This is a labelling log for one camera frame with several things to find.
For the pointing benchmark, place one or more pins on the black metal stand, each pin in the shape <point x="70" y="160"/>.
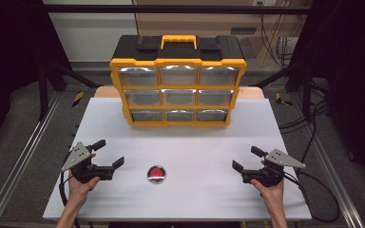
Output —
<point x="43" y="91"/>
<point x="306" y="91"/>

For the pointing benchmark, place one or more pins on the aluminium rail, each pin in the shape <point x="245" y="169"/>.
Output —
<point x="332" y="177"/>
<point x="19" y="164"/>

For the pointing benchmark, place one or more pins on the black curtain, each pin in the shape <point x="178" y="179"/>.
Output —
<point x="355" y="69"/>
<point x="9" y="57"/>

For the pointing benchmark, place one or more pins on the round red tin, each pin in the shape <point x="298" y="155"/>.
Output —
<point x="156" y="173"/>

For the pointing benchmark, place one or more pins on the set of clear drawers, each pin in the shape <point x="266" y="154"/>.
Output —
<point x="178" y="75"/>

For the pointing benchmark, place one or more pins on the person's left hand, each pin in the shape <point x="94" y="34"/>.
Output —
<point x="80" y="190"/>

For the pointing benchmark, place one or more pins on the black horizontal bar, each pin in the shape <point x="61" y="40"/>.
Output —
<point x="107" y="9"/>

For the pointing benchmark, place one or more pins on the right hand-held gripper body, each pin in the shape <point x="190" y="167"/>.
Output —
<point x="267" y="175"/>

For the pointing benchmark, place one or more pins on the clear plastic drawer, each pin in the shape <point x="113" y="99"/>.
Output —
<point x="138" y="76"/>

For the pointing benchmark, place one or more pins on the yellow black hazard tape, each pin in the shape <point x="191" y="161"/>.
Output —
<point x="78" y="99"/>
<point x="280" y="99"/>

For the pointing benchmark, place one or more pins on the person's right hand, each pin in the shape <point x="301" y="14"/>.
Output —
<point x="272" y="193"/>

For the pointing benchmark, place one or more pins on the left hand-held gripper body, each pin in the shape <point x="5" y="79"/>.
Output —
<point x="76" y="157"/>

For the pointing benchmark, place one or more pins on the yellow black organizer cabinet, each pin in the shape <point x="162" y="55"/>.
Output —
<point x="177" y="50"/>

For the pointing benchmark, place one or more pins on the light wooden board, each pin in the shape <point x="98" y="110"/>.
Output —
<point x="106" y="91"/>

